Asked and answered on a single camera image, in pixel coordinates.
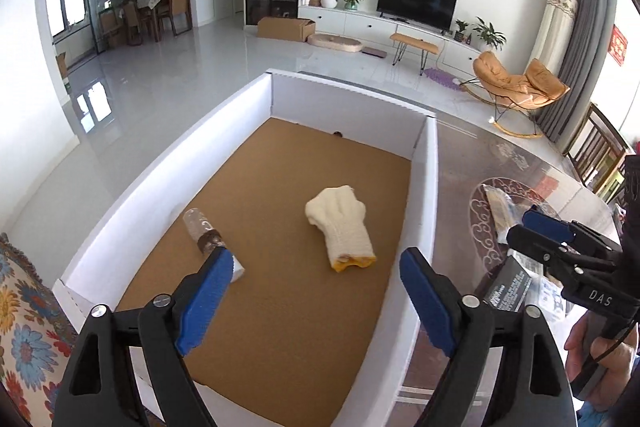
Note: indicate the person's right hand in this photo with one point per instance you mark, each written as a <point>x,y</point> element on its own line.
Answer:
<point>575,349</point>

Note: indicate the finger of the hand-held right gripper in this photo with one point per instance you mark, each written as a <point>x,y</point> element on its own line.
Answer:
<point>547,223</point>
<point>530,241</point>

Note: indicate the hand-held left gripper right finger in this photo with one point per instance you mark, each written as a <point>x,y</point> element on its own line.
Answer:
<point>425,302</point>

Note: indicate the dining chair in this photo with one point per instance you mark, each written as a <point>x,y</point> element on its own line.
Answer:
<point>134,19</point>
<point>181,4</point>

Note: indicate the white box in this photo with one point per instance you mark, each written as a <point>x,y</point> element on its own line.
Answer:
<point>350,122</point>

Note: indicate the large leafy potted plant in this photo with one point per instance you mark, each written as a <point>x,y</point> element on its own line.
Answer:
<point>489,34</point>

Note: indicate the small clear bottle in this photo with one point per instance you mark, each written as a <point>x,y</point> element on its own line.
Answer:
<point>200,227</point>

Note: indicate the cream knit glove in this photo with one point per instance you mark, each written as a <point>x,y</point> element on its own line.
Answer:
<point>340,222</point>

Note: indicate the dark floor scale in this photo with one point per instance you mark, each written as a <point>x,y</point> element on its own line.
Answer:
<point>374,52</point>

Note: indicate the floral cushion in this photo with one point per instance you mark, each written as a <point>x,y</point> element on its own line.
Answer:
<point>30,332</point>

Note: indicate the red wall decoration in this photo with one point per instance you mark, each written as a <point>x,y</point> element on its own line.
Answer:
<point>618,44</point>

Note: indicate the wooden chair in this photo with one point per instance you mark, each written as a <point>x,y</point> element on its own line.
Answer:
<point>595,147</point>

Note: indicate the wooden bench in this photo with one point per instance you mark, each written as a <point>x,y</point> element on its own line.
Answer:
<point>412,42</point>

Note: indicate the cardboard box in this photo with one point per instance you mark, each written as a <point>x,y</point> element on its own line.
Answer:
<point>282,29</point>

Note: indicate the orange rocking chair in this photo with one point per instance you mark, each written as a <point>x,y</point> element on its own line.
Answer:
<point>505,82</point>

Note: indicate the small potted plant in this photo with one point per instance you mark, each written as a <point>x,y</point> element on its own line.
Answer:
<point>460,32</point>

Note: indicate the grey curtain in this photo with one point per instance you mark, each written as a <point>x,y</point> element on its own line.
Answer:
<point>585,57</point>

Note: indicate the beige pet bed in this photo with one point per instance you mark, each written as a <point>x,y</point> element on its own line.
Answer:
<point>335,43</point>

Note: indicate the black printed box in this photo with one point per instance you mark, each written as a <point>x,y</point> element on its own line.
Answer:
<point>510,287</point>

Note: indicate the white round vase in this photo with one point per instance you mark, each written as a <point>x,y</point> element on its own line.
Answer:
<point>329,2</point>

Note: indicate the clear plastic packet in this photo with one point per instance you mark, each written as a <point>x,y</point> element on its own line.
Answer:
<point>547,299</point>

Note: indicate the covered standing air conditioner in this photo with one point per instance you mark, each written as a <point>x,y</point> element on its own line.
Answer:
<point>555,27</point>

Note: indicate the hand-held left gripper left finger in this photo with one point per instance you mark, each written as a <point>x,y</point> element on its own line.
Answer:
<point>205,302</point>

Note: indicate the white TV cabinet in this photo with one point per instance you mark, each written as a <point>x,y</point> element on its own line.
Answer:
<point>345,24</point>

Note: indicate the purple floor mat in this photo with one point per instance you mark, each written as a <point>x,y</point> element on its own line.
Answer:
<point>441,78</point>

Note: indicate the cream item in clear packet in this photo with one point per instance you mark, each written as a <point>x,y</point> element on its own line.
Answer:
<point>497,209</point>

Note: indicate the black television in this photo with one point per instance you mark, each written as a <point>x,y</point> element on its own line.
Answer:
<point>415,2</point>

